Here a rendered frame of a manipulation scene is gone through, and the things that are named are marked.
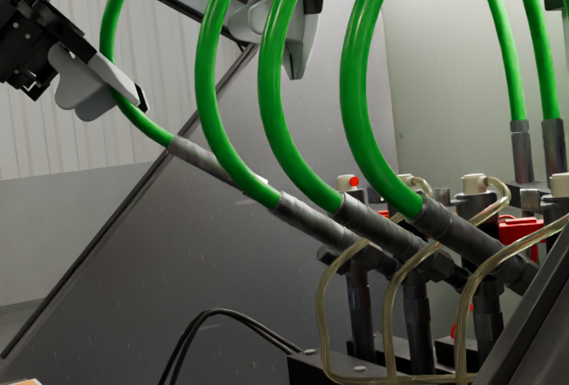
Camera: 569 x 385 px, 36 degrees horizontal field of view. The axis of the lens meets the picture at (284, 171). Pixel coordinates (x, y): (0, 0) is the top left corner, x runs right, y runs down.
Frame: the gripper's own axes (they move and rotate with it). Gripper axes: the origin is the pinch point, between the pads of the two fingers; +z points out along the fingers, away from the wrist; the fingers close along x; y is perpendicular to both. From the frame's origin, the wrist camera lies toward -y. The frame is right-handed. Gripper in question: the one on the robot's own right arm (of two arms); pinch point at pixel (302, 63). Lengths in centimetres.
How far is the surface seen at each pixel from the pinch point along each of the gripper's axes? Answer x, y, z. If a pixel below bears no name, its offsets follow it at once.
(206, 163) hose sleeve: -10.5, 5.1, 7.5
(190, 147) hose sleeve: -11.0, 6.1, 5.9
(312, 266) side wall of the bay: -30.9, -16.2, 22.9
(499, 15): 0.2, -21.6, -2.9
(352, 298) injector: 0.5, -2.0, 19.9
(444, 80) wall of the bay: -19.8, -30.9, 2.0
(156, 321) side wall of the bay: -30.8, 4.7, 25.3
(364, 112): 24.8, 11.2, 4.5
